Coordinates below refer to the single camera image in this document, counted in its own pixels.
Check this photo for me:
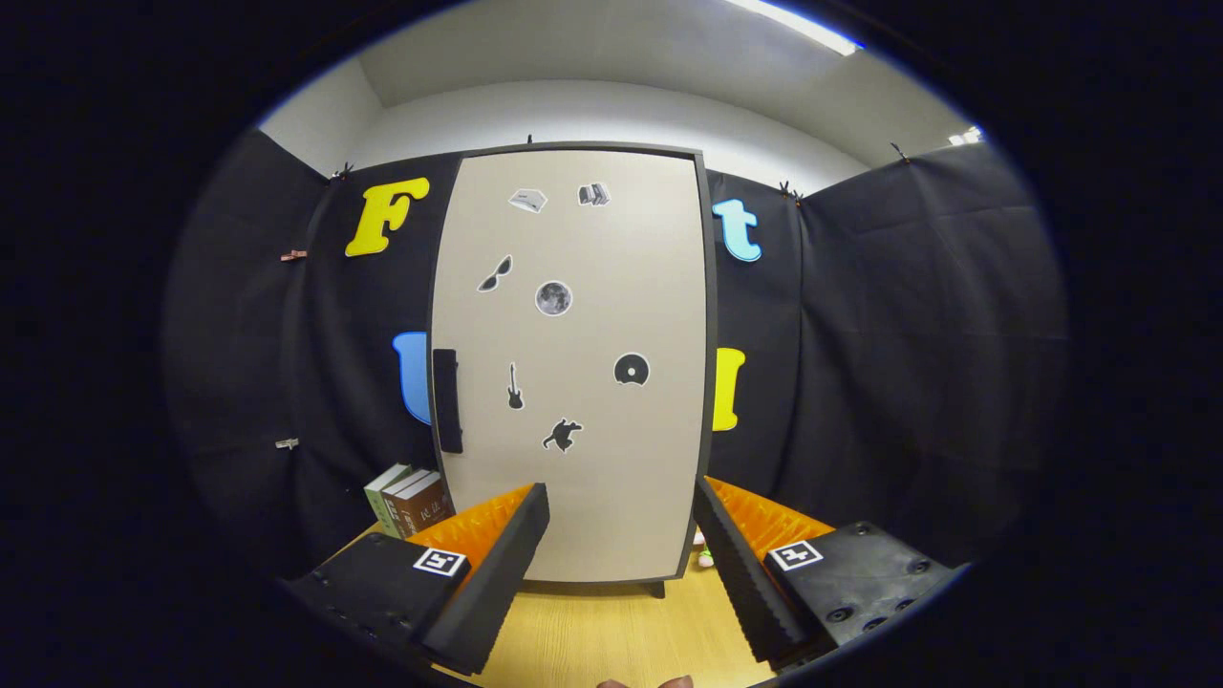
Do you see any black backdrop cloth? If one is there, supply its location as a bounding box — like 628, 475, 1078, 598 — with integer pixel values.
167, 124, 1069, 584

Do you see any beige cabinet door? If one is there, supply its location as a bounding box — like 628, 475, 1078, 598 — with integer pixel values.
430, 150, 708, 582

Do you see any dark grey cabinet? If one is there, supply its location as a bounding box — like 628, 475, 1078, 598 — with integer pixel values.
423, 141, 719, 600

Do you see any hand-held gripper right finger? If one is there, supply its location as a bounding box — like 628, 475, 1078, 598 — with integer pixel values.
691, 476, 959, 670

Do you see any long ceiling light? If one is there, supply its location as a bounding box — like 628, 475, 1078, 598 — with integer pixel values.
726, 0, 866, 56

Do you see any black door handle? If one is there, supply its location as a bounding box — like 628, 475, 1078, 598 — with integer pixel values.
432, 348, 464, 455

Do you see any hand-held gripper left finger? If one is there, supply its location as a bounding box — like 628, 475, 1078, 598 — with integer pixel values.
282, 482, 551, 677

